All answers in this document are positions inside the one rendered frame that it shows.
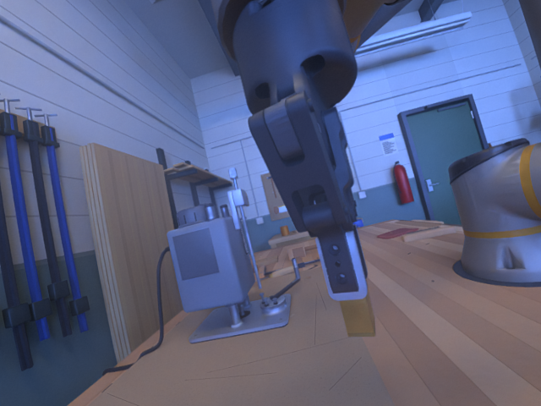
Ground grey depth stop turret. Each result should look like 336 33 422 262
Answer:
259 295 287 315

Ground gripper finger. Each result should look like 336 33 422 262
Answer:
292 185 369 302

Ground white notice with blue header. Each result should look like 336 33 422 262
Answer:
378 132 399 157

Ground red flat piece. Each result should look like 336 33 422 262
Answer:
376 227 420 240

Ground black power cable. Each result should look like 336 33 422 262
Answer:
102 247 171 376

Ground wooden jig pieces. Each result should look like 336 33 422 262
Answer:
260 244 320 279

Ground pale wooden block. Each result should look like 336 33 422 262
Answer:
267 233 318 251

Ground red fire extinguisher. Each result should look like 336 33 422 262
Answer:
392 160 416 206

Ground black shelf rack wooden top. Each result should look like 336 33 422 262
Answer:
156 147 234 232

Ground black bar clamp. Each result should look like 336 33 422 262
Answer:
0 192 34 372
15 106 73 338

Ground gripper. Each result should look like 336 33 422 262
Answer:
231 0 358 215

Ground silver depth rod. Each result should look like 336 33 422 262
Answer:
227 167 266 299

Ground blue bar clamp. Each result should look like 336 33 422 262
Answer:
35 112 90 334
0 98 52 342

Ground grey plunge router body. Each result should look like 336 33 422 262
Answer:
167 202 255 315

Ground leaning plywood sheets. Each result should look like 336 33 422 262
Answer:
79 142 183 365

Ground grey router base plate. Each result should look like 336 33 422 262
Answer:
189 294 292 344

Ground brown wall tool board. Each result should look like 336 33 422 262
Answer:
260 172 293 222

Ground green door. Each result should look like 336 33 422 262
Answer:
396 94 489 222

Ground yellow setup block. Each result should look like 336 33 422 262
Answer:
340 291 377 337

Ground light wooden strips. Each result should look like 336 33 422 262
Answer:
391 218 445 243

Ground white ceiling light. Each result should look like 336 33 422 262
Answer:
353 11 474 57

